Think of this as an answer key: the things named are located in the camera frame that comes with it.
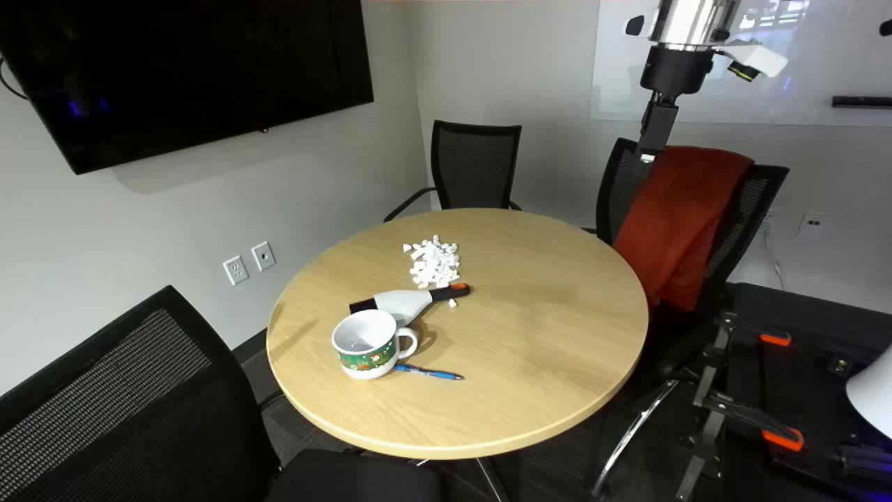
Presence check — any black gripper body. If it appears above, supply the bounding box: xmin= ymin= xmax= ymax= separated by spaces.
xmin=639 ymin=42 xmax=720 ymax=102

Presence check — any pile of white foam pieces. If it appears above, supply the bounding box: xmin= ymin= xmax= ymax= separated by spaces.
xmin=402 ymin=235 xmax=466 ymax=289

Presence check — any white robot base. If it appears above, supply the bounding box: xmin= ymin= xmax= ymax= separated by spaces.
xmin=844 ymin=343 xmax=892 ymax=441

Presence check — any black chair with chrome legs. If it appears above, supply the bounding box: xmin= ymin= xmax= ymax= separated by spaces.
xmin=589 ymin=137 xmax=791 ymax=498

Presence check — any red cloth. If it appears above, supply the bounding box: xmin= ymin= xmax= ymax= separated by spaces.
xmin=612 ymin=145 xmax=756 ymax=316

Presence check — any glass whiteboard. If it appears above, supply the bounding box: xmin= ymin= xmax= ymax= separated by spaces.
xmin=594 ymin=0 xmax=892 ymax=127

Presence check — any black mesh office chair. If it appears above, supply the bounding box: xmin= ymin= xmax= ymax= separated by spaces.
xmin=384 ymin=116 xmax=523 ymax=222

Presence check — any black marker tray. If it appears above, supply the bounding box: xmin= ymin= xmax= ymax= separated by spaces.
xmin=830 ymin=92 xmax=892 ymax=112

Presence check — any black robot mounting stand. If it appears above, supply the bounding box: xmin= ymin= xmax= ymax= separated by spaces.
xmin=639 ymin=281 xmax=892 ymax=502

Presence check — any blue pen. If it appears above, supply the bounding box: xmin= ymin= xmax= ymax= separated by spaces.
xmin=392 ymin=360 xmax=466 ymax=382

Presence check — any white mug with green print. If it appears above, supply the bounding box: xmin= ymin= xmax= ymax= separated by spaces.
xmin=330 ymin=306 xmax=421 ymax=382

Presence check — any black ribbed-back office chair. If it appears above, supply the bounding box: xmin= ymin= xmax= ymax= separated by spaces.
xmin=0 ymin=285 xmax=442 ymax=502

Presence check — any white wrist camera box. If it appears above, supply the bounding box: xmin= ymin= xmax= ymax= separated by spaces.
xmin=721 ymin=38 xmax=791 ymax=84

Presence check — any bar clamp with orange handle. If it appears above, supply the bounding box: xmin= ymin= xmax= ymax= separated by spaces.
xmin=674 ymin=388 xmax=809 ymax=502
xmin=692 ymin=310 xmax=794 ymax=401

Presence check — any white wall outlet plate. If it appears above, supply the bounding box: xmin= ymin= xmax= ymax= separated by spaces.
xmin=249 ymin=239 xmax=278 ymax=272
xmin=219 ymin=254 xmax=251 ymax=288

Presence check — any black wall television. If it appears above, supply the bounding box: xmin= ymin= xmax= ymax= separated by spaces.
xmin=0 ymin=0 xmax=376 ymax=179

